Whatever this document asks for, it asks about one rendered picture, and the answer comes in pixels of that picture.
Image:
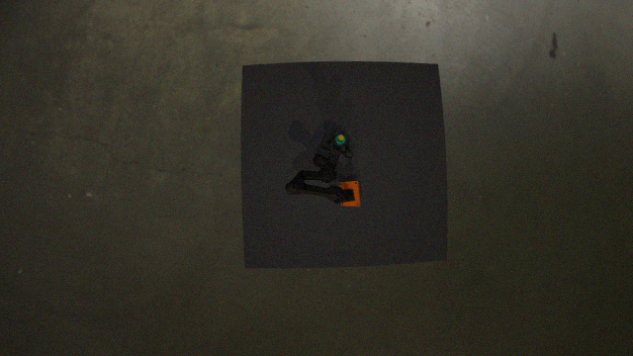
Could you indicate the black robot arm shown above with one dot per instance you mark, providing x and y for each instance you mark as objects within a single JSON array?
[{"x": 326, "y": 174}]

